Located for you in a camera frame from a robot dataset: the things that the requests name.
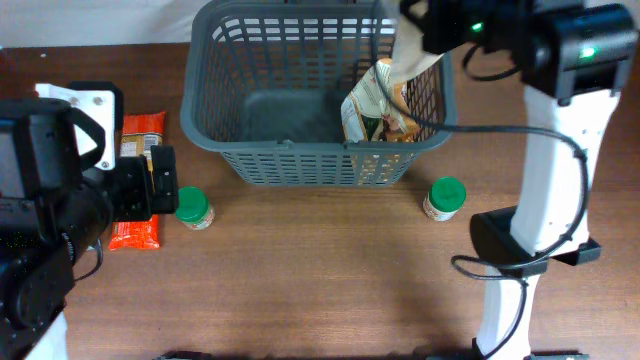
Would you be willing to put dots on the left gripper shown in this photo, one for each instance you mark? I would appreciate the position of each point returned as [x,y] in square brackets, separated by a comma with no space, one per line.
[134,173]

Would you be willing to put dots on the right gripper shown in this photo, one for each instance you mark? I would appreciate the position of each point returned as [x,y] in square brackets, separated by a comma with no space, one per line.
[436,17]

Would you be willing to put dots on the orange snack bag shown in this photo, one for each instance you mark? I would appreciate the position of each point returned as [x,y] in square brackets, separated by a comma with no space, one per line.
[366,115]

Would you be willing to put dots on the green-lid jar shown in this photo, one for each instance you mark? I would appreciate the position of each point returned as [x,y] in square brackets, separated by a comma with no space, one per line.
[445,197]
[194,210]

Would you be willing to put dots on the white beige pouch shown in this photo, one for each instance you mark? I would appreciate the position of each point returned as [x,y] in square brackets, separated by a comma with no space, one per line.
[408,57]

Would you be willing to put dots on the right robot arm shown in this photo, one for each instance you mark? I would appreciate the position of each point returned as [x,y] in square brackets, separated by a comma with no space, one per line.
[573,60]

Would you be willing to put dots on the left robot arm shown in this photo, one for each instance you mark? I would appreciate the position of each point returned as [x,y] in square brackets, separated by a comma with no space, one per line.
[56,203]

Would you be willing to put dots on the orange pasta packet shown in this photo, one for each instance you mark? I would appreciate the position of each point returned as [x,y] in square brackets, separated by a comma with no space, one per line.
[139,133]

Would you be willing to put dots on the grey plastic basket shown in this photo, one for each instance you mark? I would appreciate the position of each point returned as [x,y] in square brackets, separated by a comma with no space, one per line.
[265,81]

